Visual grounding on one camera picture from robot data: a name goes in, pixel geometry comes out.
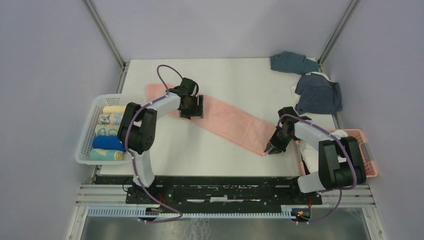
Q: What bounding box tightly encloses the teal blue towel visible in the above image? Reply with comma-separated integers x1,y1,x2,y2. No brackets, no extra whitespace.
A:
269,51,319,75

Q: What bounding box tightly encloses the patterned rolled towel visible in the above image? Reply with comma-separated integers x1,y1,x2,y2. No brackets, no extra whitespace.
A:
98,112,123,125
94,124,120,136

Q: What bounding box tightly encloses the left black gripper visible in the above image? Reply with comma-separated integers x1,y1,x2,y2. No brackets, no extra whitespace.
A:
178,94,203,120

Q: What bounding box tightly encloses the white cable duct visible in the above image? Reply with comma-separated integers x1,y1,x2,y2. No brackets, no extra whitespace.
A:
87,206,295,220

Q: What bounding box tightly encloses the white plastic basket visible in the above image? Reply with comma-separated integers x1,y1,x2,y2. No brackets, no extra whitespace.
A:
75,93,146,165

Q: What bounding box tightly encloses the blue rolled towel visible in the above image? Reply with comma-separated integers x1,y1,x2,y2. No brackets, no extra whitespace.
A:
92,135,127,152

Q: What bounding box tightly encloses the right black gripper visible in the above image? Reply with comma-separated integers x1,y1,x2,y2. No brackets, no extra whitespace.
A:
266,126,294,155

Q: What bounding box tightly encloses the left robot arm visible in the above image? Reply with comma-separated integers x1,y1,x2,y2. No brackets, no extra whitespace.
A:
117,77,204,204

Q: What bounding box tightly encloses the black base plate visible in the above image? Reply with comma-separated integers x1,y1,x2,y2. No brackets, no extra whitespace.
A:
94,175,323,214

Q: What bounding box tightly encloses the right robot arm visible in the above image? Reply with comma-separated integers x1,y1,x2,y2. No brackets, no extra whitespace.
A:
264,106,367,204

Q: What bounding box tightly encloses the pink towel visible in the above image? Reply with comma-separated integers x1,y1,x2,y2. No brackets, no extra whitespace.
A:
145,83,277,158

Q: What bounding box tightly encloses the white towel in basket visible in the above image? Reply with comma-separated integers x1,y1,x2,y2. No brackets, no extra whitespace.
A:
299,129,348,173

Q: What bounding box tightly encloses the dark blue towel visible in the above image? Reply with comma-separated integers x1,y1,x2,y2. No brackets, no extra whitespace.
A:
294,72,343,115

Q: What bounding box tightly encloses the pink plastic basket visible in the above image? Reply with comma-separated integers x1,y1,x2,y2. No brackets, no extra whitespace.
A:
294,129,378,178

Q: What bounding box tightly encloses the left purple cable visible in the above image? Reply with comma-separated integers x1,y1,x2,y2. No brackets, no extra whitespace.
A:
124,64,184,224

